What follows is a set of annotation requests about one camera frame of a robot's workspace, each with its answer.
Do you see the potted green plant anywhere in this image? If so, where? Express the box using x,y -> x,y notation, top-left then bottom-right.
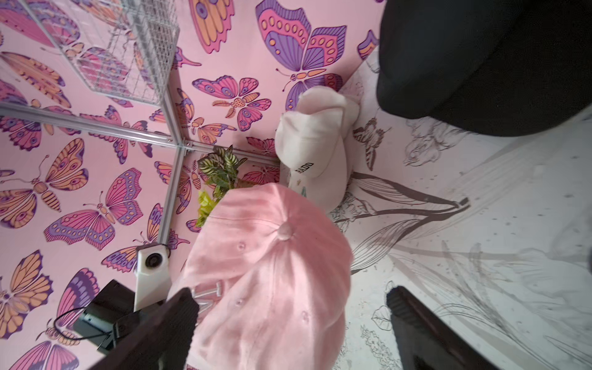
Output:
195,146 -> 256,228

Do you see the white wire basket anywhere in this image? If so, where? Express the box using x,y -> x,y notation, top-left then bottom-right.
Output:
20,1 -> 179,105

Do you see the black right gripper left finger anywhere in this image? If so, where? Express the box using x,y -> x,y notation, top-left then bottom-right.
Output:
93,288 -> 200,369

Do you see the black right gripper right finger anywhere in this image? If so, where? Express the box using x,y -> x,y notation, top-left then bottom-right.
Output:
386,286 -> 496,370

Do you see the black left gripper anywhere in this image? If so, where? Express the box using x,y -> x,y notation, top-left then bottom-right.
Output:
73,280 -> 162,355

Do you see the white Colorado cap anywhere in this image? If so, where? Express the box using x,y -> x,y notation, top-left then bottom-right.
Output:
274,86 -> 360,214

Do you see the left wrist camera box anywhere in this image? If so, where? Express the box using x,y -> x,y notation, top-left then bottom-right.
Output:
134,243 -> 172,311

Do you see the aluminium corner post left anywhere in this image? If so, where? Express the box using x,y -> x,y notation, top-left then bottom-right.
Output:
158,146 -> 186,246

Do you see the aluminium horizontal back bar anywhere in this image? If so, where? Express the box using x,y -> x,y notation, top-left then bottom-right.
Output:
1,103 -> 179,147

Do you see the pink cap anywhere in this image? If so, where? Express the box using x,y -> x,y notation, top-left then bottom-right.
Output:
171,183 -> 353,369

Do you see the plain black cap back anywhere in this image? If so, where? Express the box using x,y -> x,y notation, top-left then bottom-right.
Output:
376,1 -> 591,137

